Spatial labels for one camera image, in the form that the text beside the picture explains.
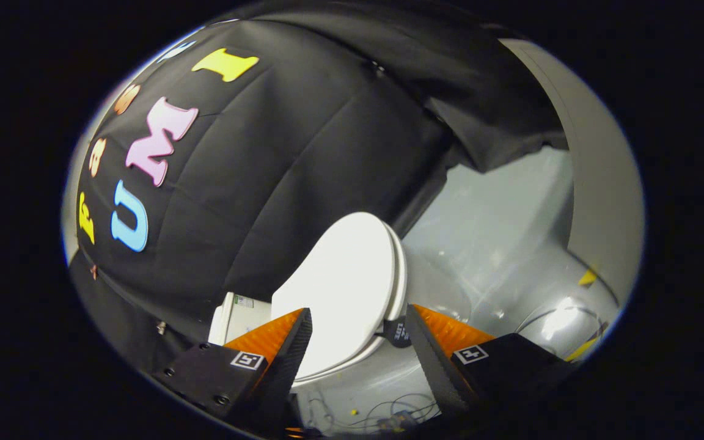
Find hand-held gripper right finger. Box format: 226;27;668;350
405;304;573;428

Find black backdrop cloth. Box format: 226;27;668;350
70;3;570;373

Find black lid handle knob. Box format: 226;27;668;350
383;319;414;349

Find thin floor cables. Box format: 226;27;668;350
306;391;441;436

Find white toilet seat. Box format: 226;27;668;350
386;223;408;322

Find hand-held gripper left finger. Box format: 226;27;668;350
152;308;313;438

